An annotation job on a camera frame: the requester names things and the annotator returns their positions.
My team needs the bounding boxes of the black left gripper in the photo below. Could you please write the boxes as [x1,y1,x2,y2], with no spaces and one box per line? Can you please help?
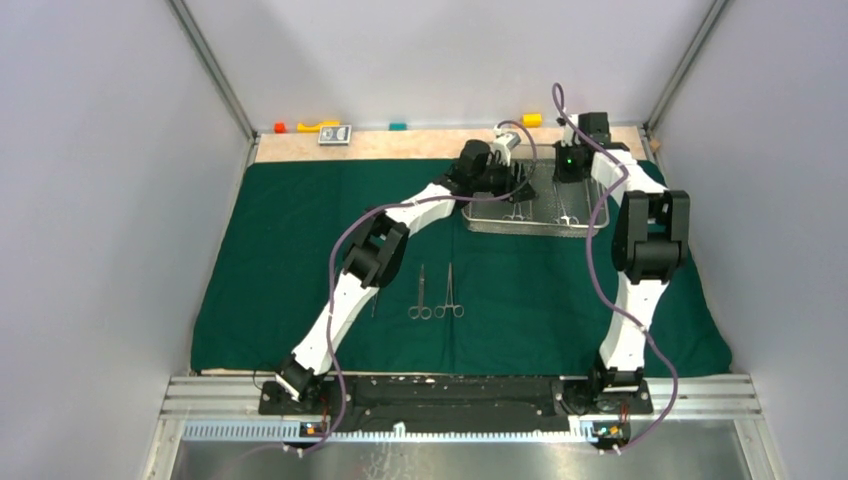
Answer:
[470,155,538,204]

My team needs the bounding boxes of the metal mesh instrument tray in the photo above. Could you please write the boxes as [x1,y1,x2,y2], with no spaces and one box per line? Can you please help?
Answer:
[462,145,604,238]

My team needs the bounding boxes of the ring-handled forceps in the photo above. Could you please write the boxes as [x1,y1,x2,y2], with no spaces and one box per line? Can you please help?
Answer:
[434,262,465,318]
[552,181,579,227]

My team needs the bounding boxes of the surgical scissors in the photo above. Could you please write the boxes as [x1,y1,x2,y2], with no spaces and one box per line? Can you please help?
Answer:
[408,265,433,320]

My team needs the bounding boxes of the surgical forceps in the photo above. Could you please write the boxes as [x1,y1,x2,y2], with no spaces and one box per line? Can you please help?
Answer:
[502,202,532,222]

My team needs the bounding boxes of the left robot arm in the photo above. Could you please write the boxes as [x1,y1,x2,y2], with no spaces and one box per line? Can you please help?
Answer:
[275,132,535,414]

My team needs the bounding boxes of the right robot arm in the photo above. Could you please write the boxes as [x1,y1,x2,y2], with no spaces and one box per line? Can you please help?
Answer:
[554,112,691,412]

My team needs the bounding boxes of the yellow wooden block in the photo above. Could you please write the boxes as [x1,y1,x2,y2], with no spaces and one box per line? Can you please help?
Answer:
[521,113,543,128]

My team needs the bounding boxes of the playing card box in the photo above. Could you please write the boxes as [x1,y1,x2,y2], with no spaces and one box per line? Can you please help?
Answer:
[318,125,352,146]

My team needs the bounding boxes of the yellow toy piece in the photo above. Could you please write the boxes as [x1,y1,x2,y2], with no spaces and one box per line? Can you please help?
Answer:
[296,120,341,133]

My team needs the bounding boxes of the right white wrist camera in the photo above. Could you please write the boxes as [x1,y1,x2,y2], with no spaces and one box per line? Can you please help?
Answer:
[557,114,581,146]

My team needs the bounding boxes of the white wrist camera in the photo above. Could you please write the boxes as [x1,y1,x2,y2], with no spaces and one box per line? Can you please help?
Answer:
[490,127,521,167]
[557,114,581,146]

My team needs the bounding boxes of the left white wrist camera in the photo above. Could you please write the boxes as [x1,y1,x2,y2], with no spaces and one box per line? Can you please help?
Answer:
[490,127,521,167]

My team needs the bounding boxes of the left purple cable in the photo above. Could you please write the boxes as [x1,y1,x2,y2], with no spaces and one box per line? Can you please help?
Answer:
[327,119,539,458]

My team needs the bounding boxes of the purple cable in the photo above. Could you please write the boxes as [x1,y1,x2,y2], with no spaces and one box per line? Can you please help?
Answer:
[327,119,539,458]
[551,82,680,456]

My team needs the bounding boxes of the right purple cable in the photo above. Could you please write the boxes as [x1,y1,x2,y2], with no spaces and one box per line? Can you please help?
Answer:
[551,82,680,456]

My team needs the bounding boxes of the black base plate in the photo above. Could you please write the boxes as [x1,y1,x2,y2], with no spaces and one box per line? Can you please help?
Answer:
[258,375,654,434]

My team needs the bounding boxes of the aluminium frame rail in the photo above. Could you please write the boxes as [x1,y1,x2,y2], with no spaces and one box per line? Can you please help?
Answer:
[160,374,762,419]

